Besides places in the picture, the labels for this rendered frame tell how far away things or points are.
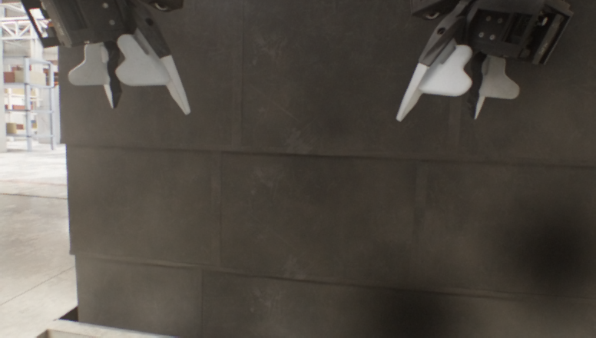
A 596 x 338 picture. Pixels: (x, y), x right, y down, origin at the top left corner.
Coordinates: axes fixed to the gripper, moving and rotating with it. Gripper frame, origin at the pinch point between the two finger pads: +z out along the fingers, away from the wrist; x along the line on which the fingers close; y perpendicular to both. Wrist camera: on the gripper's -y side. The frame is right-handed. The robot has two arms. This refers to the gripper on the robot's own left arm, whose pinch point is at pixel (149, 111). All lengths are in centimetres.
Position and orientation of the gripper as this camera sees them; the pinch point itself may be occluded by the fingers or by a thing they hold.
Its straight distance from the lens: 42.3
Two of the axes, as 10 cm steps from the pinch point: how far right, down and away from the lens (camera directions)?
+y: -5.0, 4.6, -7.3
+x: 8.5, 1.3, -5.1
